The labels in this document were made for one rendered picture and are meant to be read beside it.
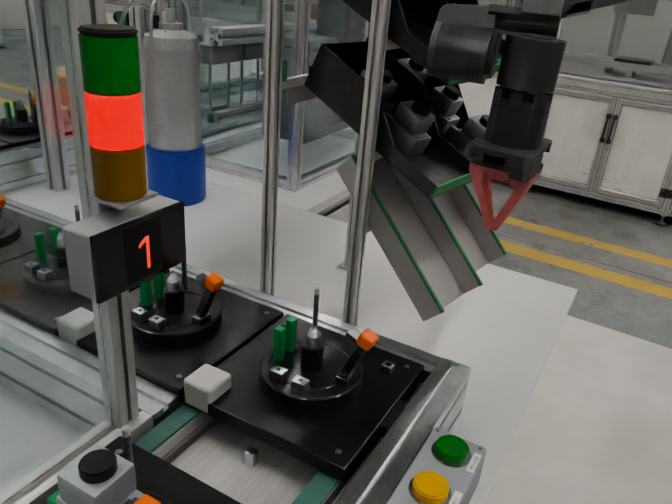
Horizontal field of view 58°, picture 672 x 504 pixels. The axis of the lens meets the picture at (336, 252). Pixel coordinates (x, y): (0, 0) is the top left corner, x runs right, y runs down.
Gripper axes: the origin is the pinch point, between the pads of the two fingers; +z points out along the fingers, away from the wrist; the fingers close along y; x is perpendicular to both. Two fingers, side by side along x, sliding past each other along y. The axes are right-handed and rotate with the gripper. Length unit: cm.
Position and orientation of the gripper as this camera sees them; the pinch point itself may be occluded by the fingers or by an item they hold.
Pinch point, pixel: (492, 222)
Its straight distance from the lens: 68.9
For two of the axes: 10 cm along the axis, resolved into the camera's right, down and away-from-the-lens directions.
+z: -1.1, 9.0, 4.3
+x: 8.6, 3.0, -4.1
